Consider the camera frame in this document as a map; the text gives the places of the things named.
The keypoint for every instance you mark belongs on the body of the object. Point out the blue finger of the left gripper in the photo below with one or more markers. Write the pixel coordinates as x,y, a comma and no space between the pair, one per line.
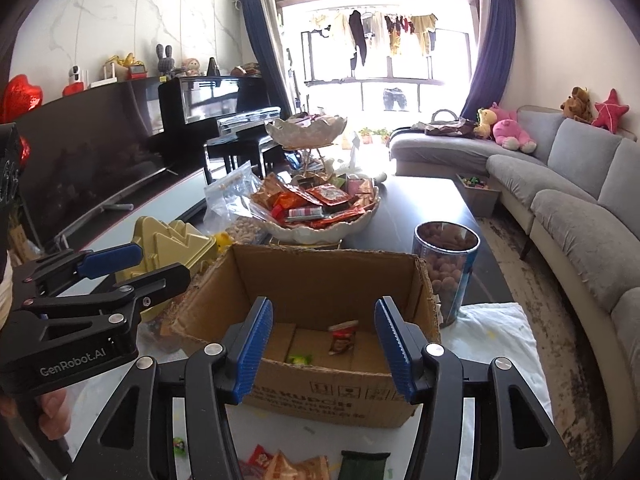
109,260

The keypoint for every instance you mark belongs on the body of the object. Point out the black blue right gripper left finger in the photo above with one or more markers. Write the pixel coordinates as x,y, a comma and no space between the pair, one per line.
132,437

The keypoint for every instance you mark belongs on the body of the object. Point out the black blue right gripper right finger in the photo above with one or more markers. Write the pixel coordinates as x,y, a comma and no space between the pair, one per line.
514,438

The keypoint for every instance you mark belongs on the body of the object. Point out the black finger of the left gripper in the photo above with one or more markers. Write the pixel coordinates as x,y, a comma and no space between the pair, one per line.
148,290

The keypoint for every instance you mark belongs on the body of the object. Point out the person's left hand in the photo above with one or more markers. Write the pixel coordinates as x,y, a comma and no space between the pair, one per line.
55,413

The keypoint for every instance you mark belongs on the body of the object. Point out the yellow lid candy jar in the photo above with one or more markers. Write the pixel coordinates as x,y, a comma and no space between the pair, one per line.
163,244

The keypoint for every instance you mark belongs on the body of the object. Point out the black television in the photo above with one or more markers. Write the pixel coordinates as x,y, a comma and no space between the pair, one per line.
85,149

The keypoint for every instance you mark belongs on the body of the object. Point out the small red snack packet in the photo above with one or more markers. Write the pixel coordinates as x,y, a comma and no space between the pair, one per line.
256,466

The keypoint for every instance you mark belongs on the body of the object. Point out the clear zip bag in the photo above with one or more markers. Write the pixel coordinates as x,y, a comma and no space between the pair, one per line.
228,207

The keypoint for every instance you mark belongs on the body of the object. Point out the red heart balloon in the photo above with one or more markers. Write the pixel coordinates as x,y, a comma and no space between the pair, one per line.
19,97
24,153

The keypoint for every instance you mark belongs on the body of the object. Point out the white patterned table cloth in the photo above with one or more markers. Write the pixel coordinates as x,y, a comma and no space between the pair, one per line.
482,333

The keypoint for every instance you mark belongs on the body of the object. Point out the dark green snack bar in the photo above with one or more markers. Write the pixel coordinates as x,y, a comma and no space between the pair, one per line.
363,466

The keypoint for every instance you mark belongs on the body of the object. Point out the beige biscuit packet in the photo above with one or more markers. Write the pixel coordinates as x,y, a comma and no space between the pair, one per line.
281,468

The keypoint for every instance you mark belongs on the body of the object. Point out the white tiered snack bowl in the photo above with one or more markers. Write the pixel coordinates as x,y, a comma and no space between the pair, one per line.
318,204

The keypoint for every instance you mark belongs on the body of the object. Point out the brown cardboard box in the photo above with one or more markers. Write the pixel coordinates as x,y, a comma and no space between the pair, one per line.
311,290

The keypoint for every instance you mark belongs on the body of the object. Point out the black upright piano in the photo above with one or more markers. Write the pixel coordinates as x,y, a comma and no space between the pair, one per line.
209,117

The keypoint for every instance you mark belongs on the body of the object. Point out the red snack inside box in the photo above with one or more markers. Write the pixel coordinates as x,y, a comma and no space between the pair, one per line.
343,336

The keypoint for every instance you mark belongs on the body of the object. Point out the clear blue nut canister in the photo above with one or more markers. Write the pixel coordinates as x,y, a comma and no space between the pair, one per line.
449,250

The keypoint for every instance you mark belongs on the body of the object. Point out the grey bunny figure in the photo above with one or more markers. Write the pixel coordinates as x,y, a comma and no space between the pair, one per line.
165,60

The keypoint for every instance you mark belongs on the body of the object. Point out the grey storage bin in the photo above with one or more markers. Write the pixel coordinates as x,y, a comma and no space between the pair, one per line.
478,195

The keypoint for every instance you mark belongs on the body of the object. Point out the grey sectional sofa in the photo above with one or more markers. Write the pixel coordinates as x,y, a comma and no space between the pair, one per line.
575,189

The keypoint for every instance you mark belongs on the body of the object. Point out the left blue curtain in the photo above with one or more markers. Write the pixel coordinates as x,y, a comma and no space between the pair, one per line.
261,24

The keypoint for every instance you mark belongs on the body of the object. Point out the blue curtain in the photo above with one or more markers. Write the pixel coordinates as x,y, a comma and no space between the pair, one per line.
495,57
261,24

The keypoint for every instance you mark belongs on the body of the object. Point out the pink plush toy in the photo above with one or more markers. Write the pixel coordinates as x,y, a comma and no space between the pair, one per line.
509,134

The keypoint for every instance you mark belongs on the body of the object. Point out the yellow plush toy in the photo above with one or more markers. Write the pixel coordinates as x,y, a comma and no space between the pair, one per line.
486,119

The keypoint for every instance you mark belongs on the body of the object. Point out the brown teddy bear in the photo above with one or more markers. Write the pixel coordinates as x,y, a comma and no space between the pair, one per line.
578,106

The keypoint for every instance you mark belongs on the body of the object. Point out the pink star pillow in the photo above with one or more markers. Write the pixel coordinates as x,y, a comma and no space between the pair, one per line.
610,112

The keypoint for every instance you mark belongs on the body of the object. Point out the right blue curtain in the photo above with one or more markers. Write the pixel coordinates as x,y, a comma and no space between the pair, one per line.
495,57

